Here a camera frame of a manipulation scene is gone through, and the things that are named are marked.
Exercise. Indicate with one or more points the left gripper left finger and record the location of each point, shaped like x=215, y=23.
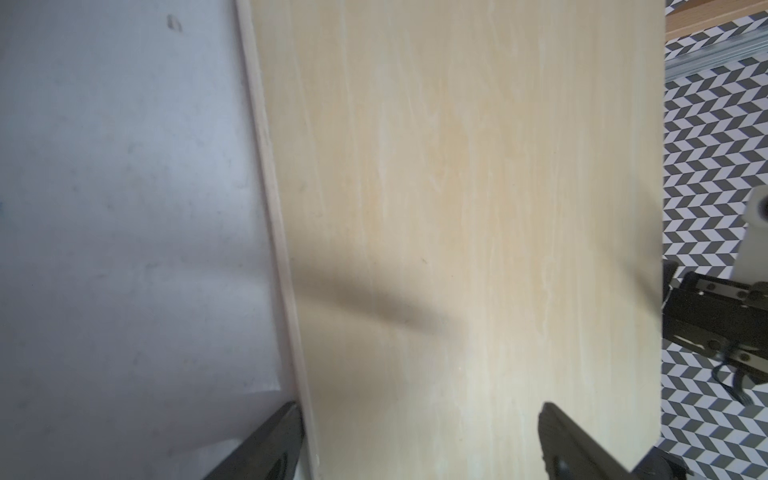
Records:
x=272, y=452

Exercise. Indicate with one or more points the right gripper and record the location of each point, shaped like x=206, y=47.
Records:
x=721, y=319

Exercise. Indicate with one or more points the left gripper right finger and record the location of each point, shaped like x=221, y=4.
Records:
x=570, y=453

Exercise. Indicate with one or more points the plywood board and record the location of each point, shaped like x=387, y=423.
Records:
x=465, y=200

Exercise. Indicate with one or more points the wooden easel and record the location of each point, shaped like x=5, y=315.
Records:
x=698, y=15

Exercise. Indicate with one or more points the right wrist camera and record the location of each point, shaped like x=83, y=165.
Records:
x=750, y=265

